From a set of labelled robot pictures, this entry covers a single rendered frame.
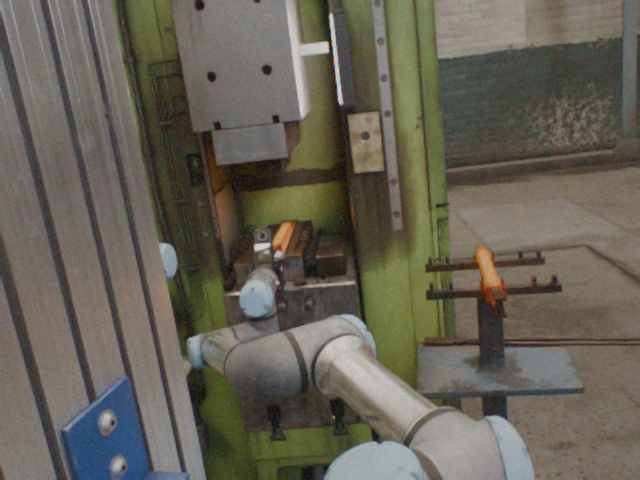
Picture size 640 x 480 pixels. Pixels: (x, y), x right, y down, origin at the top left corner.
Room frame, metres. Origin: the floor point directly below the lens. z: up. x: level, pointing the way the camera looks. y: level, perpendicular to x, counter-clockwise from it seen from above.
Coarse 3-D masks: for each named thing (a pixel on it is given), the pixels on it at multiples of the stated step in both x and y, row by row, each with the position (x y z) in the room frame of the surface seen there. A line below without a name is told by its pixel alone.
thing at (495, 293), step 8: (480, 248) 1.66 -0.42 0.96; (480, 256) 1.59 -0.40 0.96; (488, 256) 1.58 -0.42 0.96; (480, 264) 1.54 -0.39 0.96; (488, 264) 1.51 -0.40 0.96; (488, 272) 1.45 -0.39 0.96; (488, 280) 1.40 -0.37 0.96; (496, 280) 1.39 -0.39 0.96; (488, 288) 1.33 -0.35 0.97; (496, 288) 1.31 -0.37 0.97; (504, 288) 1.32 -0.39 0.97; (488, 296) 1.33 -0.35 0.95; (496, 296) 1.26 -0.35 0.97; (504, 296) 1.26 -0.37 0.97; (496, 304) 1.27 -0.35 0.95; (496, 312) 1.26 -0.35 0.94; (504, 312) 1.26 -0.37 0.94
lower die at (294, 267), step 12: (276, 228) 2.09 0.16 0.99; (300, 228) 2.04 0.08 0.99; (252, 240) 2.00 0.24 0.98; (288, 240) 1.86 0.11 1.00; (252, 252) 1.85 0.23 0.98; (288, 252) 1.76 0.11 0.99; (300, 252) 1.74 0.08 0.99; (240, 264) 1.74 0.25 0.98; (288, 264) 1.72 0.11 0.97; (300, 264) 1.72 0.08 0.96; (240, 276) 1.74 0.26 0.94; (288, 276) 1.72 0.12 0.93; (300, 276) 1.72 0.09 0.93
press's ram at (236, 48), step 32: (192, 0) 1.74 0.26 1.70; (224, 0) 1.73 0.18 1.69; (256, 0) 1.73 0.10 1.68; (288, 0) 1.77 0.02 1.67; (192, 32) 1.74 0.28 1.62; (224, 32) 1.73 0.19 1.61; (256, 32) 1.72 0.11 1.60; (288, 32) 1.72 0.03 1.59; (192, 64) 1.74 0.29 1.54; (224, 64) 1.73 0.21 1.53; (256, 64) 1.72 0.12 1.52; (288, 64) 1.72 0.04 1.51; (192, 96) 1.74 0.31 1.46; (224, 96) 1.73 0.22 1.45; (256, 96) 1.73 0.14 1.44; (288, 96) 1.72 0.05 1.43; (192, 128) 1.74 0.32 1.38; (224, 128) 1.73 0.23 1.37
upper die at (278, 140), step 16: (240, 128) 1.73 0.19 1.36; (256, 128) 1.73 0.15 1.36; (272, 128) 1.72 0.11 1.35; (288, 128) 1.82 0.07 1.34; (224, 144) 1.73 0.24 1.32; (240, 144) 1.73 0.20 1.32; (256, 144) 1.73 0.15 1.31; (272, 144) 1.72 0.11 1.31; (288, 144) 1.76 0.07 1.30; (224, 160) 1.73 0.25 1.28; (240, 160) 1.73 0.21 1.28; (256, 160) 1.73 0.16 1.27
